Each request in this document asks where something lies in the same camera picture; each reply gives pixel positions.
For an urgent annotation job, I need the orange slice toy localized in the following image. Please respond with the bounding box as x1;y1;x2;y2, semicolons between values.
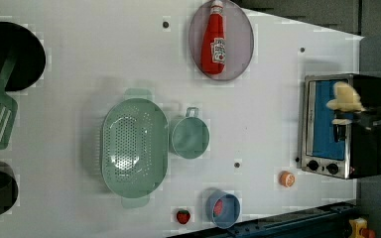
279;171;296;187

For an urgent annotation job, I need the red fruit in bowl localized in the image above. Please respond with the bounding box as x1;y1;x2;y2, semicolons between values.
213;199;223;216

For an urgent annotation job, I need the toy strawberry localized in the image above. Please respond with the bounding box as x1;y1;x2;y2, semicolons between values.
176;209;191;225

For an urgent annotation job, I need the red ketchup bottle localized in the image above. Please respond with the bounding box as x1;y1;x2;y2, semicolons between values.
200;0;226;75

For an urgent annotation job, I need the black round pan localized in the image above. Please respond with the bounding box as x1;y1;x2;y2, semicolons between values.
0;22;46;91

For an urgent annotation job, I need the black toaster oven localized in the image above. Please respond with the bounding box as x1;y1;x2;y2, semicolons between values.
300;73;381;179

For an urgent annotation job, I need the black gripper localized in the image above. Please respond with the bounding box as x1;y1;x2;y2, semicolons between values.
334;106;381;130

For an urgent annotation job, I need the green mug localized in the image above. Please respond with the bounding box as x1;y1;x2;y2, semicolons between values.
170;106;210;160

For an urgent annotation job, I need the green colander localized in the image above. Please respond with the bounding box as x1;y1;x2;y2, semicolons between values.
100;88;169;209

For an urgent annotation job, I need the blue bowl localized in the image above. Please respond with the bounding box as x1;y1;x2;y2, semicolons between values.
205;189;241;229

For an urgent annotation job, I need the grey oval plate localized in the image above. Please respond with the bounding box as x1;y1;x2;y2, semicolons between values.
189;0;254;81

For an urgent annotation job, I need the peeled toy banana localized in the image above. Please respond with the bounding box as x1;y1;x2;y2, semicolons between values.
326;81;365;113

